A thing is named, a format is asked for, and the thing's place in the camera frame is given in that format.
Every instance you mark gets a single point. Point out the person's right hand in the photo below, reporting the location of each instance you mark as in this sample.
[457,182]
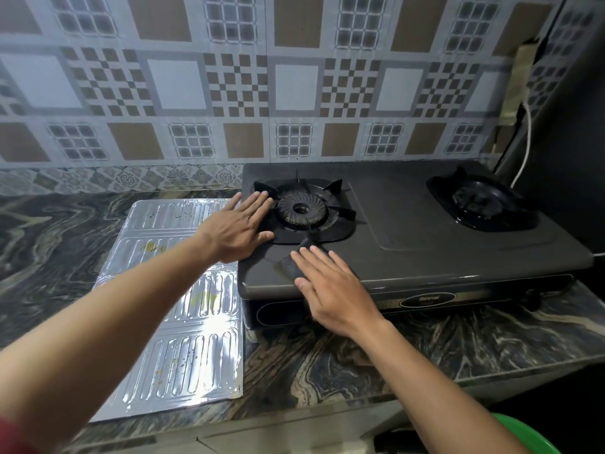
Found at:
[338,297]

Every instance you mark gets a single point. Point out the person's left hand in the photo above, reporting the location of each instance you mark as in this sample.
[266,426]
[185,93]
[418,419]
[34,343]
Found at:
[231,231]

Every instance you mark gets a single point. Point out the person's right middle finger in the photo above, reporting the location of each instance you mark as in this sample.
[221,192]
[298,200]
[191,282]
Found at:
[320,260]

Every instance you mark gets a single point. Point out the person's left thumb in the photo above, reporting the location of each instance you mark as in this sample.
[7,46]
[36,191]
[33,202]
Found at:
[263,237]

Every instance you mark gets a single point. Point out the person's left little finger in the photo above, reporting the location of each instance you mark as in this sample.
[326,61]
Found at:
[231,204]

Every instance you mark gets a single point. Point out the person's right little finger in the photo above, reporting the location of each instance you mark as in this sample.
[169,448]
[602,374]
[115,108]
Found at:
[353,278]

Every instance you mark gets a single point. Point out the person's left middle finger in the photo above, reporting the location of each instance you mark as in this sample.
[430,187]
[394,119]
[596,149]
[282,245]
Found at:
[257,202]

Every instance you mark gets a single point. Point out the person's right thumb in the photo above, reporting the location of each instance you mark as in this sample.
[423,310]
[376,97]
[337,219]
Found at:
[305,293]

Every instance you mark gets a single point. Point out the dark grey cleaning cloth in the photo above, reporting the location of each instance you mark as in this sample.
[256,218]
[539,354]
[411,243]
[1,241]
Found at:
[289,268]

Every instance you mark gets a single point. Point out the person's left forearm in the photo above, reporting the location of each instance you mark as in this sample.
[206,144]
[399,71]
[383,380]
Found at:
[108,321]

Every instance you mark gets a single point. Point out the person's right forearm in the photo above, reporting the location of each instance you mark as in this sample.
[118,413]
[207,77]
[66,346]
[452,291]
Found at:
[435,392]

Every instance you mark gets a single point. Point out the black pan support grate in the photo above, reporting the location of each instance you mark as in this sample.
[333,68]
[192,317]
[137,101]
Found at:
[515,217]
[341,221]

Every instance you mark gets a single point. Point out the round black burner head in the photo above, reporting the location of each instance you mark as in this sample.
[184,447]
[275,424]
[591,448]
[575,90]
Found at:
[302,210]
[475,202]

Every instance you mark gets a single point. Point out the black two-burner gas stove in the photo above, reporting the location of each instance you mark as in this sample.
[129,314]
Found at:
[406,231]

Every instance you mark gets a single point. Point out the silver foil splatter sheet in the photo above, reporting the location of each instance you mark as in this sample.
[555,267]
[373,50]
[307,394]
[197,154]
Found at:
[189,345]

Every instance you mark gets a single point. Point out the green plastic basin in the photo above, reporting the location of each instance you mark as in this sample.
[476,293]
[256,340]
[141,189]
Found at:
[529,437]

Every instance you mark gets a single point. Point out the beige tape strip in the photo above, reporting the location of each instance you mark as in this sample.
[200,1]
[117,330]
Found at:
[519,80]

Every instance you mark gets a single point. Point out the red sleeve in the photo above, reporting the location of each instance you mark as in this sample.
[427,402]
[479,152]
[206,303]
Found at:
[12,442]

